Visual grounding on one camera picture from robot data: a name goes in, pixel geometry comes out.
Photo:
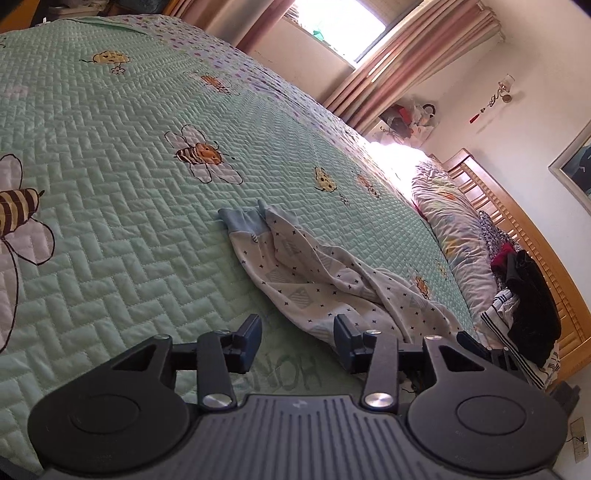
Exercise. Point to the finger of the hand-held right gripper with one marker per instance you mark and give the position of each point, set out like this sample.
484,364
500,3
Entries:
471,344

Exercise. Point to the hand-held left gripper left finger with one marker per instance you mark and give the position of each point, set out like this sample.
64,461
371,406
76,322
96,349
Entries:
251,337

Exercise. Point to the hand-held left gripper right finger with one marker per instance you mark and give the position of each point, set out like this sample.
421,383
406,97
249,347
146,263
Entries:
344,341

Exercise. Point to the white patterned long-sleeve shirt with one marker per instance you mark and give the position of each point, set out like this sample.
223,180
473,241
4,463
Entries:
314,277

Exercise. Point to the black white striped garment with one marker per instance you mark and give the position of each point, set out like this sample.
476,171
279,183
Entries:
501,323

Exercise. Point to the red garment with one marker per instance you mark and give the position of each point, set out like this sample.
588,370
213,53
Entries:
501,258

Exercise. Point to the wooden headboard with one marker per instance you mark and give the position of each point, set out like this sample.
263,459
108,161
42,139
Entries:
554,277

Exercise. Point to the floral pillow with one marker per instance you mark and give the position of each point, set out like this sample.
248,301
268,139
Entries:
457,230

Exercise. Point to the green bee-print quilt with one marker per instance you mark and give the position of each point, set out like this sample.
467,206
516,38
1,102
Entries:
115,184

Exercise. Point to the white plastic bag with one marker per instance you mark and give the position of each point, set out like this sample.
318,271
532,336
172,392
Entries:
422,124

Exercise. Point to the red bag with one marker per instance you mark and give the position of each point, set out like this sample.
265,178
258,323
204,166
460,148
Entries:
397,115

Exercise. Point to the window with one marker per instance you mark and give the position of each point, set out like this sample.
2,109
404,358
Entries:
351,18

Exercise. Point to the wall socket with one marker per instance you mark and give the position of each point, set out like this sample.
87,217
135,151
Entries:
579,443

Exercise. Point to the framed wall picture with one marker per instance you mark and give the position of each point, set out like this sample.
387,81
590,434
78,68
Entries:
579,166

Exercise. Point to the glass wall lamp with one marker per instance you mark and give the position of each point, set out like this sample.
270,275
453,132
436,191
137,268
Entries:
505,83

